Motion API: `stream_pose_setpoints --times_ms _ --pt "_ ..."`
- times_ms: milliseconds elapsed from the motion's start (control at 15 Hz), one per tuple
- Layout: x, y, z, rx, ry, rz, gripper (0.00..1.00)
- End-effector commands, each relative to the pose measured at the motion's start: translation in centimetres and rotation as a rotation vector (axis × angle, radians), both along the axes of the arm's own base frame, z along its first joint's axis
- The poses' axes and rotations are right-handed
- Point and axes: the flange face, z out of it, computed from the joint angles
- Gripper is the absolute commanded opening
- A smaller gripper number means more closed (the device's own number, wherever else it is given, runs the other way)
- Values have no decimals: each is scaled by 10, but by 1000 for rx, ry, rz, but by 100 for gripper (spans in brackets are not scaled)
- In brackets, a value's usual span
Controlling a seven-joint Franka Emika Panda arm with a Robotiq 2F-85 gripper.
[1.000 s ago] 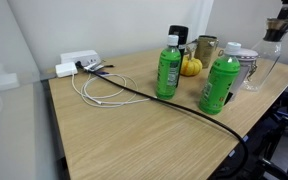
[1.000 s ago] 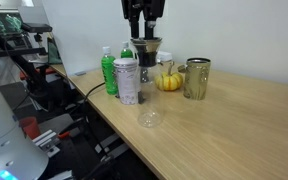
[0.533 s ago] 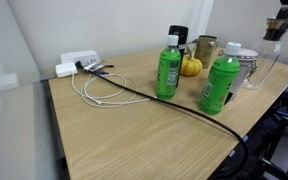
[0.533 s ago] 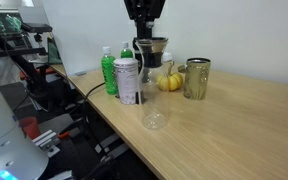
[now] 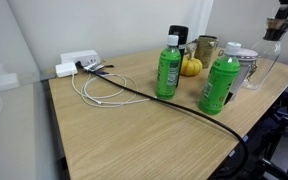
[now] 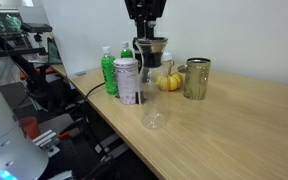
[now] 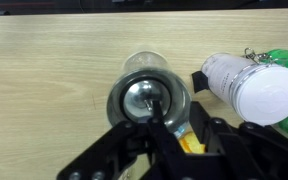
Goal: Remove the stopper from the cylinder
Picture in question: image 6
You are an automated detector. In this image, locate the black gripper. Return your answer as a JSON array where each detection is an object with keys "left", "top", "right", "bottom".
[{"left": 123, "top": 0, "right": 168, "bottom": 41}]

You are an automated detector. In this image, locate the clear glass cylinder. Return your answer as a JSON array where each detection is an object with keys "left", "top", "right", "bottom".
[{"left": 135, "top": 37, "right": 169, "bottom": 131}]

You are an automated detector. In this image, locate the small green plastic bottle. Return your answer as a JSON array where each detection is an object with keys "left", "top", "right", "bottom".
[{"left": 120, "top": 41, "right": 134, "bottom": 60}]

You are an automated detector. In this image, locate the small white box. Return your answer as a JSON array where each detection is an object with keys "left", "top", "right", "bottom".
[{"left": 162, "top": 51, "right": 174, "bottom": 63}]

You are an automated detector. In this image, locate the white printed canister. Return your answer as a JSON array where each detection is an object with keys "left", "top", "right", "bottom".
[{"left": 112, "top": 57, "right": 141, "bottom": 106}]

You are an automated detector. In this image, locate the tall green plastic bottle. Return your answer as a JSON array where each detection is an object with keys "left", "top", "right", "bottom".
[{"left": 100, "top": 46, "right": 119, "bottom": 96}]

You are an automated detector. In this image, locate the yellow striped pumpkin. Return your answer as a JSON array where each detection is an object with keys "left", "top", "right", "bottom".
[{"left": 156, "top": 61, "right": 184, "bottom": 92}]

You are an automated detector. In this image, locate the white partition board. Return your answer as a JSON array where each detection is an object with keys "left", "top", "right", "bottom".
[{"left": 41, "top": 0, "right": 149, "bottom": 77}]

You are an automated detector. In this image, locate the gold metal tin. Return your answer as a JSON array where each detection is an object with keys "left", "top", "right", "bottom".
[{"left": 177, "top": 57, "right": 212, "bottom": 101}]

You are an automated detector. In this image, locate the black metal stand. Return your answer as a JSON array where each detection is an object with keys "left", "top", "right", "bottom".
[{"left": 0, "top": 31, "right": 57, "bottom": 104}]

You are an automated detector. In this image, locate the computer monitor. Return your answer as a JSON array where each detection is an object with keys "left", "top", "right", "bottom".
[{"left": 0, "top": 12, "right": 25, "bottom": 35}]

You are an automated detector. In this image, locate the red cup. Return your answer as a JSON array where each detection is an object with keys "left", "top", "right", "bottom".
[{"left": 18, "top": 116, "right": 42, "bottom": 141}]

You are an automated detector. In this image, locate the black cable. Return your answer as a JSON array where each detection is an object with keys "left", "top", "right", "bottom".
[{"left": 81, "top": 81, "right": 107, "bottom": 113}]

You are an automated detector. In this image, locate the black camera on stand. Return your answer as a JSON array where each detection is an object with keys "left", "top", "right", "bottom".
[{"left": 20, "top": 22, "right": 54, "bottom": 34}]

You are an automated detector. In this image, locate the aluminium bracket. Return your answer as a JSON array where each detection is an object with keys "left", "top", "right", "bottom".
[{"left": 32, "top": 129, "right": 62, "bottom": 158}]

